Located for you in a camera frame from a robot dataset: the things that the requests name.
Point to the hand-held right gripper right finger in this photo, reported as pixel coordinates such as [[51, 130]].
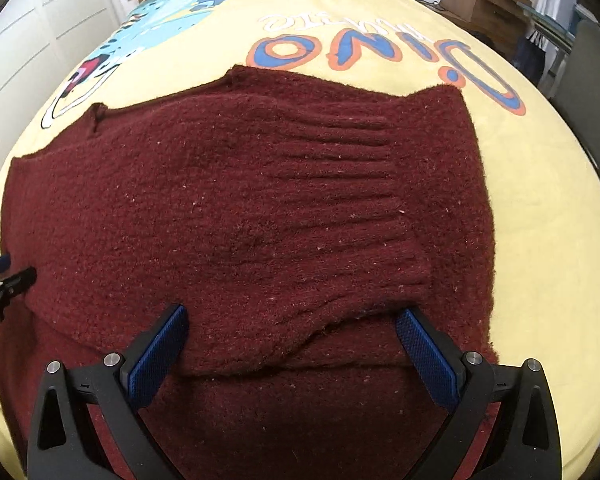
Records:
[[427, 365]]

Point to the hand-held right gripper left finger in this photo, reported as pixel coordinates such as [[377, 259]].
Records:
[[152, 365]]

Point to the dark red knit sweater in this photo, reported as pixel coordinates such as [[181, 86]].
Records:
[[230, 200]]

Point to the yellow dinosaur printed blanket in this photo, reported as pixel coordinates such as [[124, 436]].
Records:
[[530, 185]]

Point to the white wardrobe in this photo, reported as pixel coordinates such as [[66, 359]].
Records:
[[55, 10]]

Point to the dark blue bag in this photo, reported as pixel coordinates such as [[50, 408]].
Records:
[[527, 60]]

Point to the grey green chair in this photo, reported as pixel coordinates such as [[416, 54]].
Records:
[[590, 60]]

